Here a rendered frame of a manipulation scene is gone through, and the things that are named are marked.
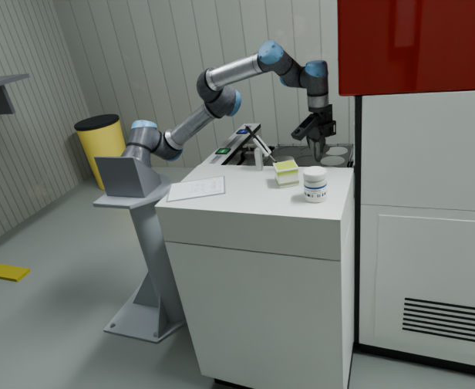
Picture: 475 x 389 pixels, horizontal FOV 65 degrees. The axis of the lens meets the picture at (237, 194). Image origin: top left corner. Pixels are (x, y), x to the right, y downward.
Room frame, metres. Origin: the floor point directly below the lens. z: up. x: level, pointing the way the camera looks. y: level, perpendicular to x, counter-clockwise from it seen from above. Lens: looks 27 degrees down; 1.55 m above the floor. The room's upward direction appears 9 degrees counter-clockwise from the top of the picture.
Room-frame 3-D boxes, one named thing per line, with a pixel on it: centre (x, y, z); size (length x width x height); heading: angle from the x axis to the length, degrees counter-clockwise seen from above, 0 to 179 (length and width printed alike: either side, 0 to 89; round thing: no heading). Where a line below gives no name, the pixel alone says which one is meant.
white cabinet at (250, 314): (1.45, -0.19, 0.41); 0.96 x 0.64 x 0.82; 155
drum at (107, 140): (3.74, 1.28, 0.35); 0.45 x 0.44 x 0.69; 156
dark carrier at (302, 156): (1.47, -0.32, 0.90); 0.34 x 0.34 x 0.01; 65
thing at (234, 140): (1.69, -0.02, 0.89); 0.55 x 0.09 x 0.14; 155
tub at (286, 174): (1.16, -0.18, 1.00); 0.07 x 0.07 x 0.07; 2
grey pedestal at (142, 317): (1.68, 0.55, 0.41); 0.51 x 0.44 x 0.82; 66
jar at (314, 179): (1.02, -0.24, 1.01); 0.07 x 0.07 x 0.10
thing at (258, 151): (1.30, -0.12, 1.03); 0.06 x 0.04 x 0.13; 65
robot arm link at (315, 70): (1.32, -0.34, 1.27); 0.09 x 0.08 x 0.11; 33
